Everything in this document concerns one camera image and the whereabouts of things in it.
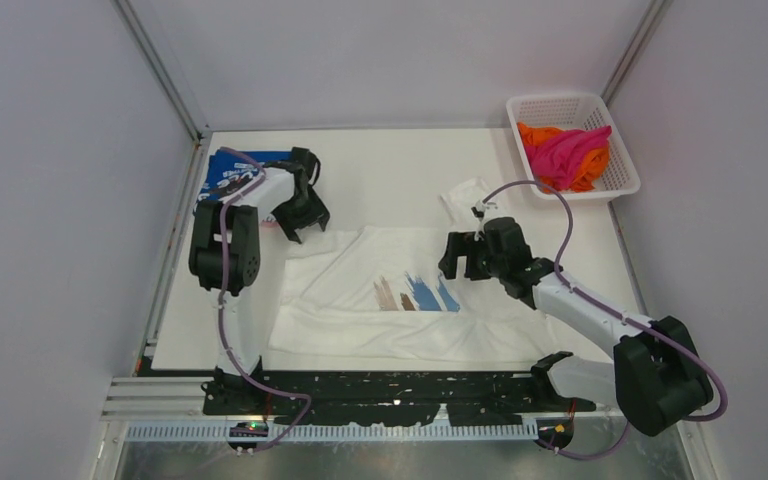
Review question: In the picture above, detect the folded blue printed t-shirt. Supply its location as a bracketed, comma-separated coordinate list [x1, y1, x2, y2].
[196, 151, 256, 202]

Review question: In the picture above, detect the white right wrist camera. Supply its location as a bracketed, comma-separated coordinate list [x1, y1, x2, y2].
[472, 201, 500, 233]

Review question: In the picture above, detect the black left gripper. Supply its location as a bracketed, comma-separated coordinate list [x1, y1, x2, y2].
[274, 190, 329, 244]

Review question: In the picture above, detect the white slotted cable duct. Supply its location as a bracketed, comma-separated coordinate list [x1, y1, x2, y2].
[125, 419, 538, 443]

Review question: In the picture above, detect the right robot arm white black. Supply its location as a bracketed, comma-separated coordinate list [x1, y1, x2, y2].
[438, 217, 715, 437]

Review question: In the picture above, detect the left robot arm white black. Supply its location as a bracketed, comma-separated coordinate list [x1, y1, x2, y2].
[188, 147, 330, 414]

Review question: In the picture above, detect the white plastic basket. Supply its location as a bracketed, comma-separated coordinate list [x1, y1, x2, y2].
[506, 93, 641, 201]

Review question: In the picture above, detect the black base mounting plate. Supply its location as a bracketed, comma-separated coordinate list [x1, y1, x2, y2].
[201, 370, 596, 427]

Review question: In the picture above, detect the orange t-shirt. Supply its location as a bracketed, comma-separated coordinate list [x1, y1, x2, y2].
[517, 121, 612, 195]

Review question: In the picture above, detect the magenta t-shirt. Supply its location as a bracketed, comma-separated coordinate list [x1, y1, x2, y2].
[530, 125, 613, 192]

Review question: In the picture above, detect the white printed t-shirt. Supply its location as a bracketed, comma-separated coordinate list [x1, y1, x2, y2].
[267, 177, 611, 366]

